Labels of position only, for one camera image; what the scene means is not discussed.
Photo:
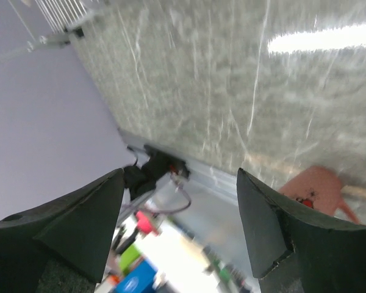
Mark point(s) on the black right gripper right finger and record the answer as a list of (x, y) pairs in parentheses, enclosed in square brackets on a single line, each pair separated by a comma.
[(293, 248)]

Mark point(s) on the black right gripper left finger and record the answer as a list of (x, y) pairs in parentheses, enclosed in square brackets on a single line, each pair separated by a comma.
[(62, 245)]

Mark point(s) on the aluminium front rail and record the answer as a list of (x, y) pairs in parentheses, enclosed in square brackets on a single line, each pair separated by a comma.
[(220, 182)]

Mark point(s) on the silver wire dish rack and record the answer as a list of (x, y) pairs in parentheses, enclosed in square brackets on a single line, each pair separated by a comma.
[(29, 26)]

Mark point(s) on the pink cup with red handle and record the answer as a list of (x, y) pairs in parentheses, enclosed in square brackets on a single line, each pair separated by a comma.
[(318, 188)]

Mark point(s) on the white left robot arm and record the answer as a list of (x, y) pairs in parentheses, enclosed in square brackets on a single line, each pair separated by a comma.
[(137, 182)]

